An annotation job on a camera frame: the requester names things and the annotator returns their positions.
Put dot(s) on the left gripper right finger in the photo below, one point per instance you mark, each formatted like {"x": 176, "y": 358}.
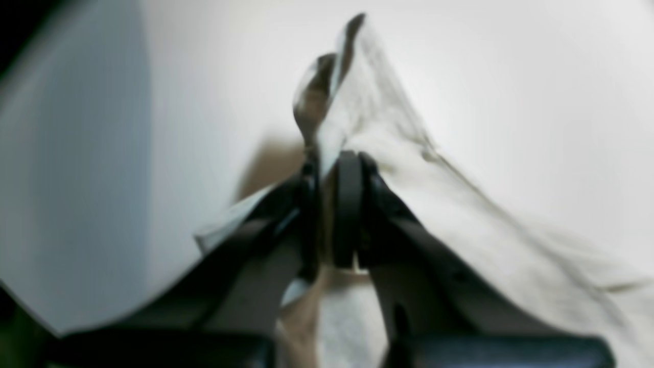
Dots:
{"x": 437, "y": 311}

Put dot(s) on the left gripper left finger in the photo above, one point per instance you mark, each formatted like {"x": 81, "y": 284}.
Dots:
{"x": 223, "y": 312}

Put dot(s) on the beige t-shirt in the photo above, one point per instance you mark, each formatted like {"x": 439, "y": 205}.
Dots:
{"x": 352, "y": 99}

